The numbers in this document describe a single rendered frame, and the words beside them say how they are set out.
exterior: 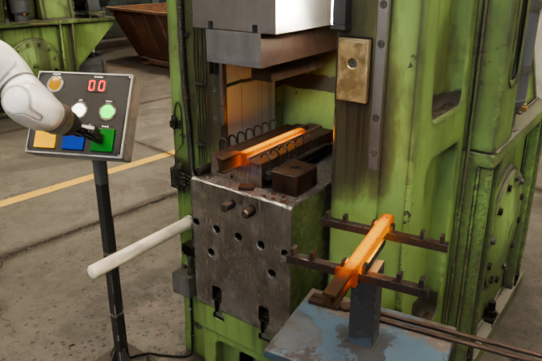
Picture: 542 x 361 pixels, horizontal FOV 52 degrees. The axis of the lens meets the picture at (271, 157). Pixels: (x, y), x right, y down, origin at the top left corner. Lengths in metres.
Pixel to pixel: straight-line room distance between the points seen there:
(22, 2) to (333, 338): 5.34
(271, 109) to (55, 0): 4.66
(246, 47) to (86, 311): 1.68
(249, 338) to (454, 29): 1.16
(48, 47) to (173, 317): 4.24
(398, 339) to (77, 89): 1.25
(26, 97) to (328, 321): 0.93
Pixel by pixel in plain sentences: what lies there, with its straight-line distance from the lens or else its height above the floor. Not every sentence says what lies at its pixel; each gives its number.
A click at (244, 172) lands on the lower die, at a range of 1.67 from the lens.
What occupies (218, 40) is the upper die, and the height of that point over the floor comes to 1.33.
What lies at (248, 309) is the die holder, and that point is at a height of 0.52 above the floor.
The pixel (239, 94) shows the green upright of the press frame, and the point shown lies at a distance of 1.91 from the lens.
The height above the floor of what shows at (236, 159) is 1.00.
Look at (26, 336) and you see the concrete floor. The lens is 2.76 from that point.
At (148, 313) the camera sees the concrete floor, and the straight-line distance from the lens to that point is 2.74.
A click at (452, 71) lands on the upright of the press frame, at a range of 1.84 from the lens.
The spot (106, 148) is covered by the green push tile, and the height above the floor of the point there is 0.99.
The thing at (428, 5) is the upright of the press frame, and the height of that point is 1.45.
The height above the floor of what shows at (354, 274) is 0.95.
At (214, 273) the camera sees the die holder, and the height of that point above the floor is 0.60.
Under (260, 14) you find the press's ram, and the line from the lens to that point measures 1.52.
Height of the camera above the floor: 1.56
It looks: 20 degrees down
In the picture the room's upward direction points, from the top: straight up
